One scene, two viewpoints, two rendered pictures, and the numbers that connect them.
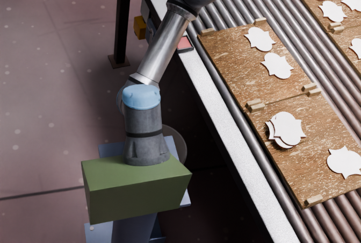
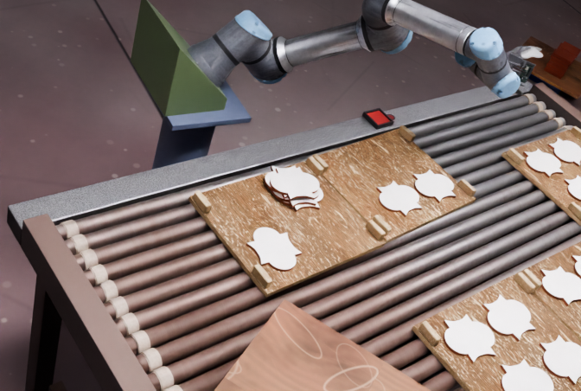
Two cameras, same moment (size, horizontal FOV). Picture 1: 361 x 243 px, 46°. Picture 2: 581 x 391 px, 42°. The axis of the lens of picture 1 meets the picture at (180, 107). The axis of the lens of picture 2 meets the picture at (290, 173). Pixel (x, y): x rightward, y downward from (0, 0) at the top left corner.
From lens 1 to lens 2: 1.97 m
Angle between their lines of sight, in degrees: 51
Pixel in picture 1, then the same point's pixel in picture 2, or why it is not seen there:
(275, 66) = (395, 194)
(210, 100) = (309, 137)
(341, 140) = (310, 253)
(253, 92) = (340, 170)
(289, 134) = (286, 182)
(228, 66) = (366, 150)
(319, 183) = (231, 218)
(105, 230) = not seen: hidden behind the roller
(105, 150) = not seen: hidden behind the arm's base
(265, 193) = (201, 171)
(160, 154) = (205, 60)
